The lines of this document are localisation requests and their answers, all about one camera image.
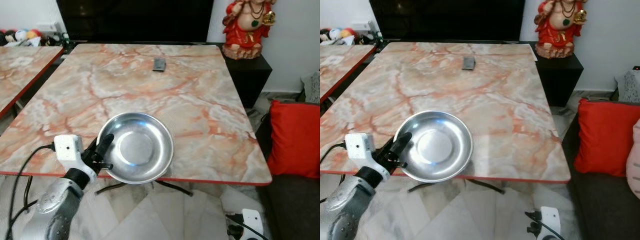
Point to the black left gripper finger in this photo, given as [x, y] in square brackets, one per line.
[106, 164]
[398, 164]
[401, 143]
[106, 144]

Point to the round steel bowl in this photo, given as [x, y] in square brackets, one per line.
[437, 147]
[137, 149]

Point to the dark sofa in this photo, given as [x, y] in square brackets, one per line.
[605, 210]
[295, 210]

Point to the red cushion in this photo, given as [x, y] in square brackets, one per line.
[605, 137]
[295, 140]

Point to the small grey remote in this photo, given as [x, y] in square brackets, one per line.
[159, 64]
[469, 63]

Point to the grey patterned cushion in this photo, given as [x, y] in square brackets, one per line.
[312, 87]
[630, 86]

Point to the colourful plush toy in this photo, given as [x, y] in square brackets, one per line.
[27, 36]
[344, 35]

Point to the pink cushion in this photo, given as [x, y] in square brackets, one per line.
[634, 152]

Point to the black television screen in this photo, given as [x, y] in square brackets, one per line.
[135, 20]
[447, 19]

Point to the black side cabinet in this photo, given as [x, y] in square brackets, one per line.
[250, 80]
[562, 79]

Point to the red laughing Buddha statue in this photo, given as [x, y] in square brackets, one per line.
[247, 30]
[559, 29]

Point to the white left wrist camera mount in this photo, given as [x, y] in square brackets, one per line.
[69, 149]
[361, 148]

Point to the black table leg frame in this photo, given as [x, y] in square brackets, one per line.
[487, 186]
[172, 187]

